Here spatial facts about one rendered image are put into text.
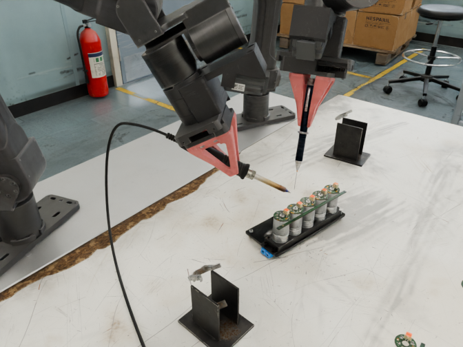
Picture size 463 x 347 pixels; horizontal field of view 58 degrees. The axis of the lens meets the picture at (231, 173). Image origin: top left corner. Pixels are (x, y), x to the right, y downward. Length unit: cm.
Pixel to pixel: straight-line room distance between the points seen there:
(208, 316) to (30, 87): 286
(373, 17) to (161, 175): 351
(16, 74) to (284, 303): 281
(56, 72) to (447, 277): 299
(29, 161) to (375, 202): 56
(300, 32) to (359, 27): 372
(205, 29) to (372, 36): 372
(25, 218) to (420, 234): 61
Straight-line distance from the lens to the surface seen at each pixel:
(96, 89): 332
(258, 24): 90
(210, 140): 56
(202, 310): 52
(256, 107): 101
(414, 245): 72
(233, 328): 55
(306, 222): 67
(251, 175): 61
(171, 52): 53
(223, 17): 53
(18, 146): 65
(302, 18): 52
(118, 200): 78
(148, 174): 85
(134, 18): 52
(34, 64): 324
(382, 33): 417
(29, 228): 71
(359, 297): 61
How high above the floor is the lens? 119
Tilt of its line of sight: 32 degrees down
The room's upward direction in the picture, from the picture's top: straight up
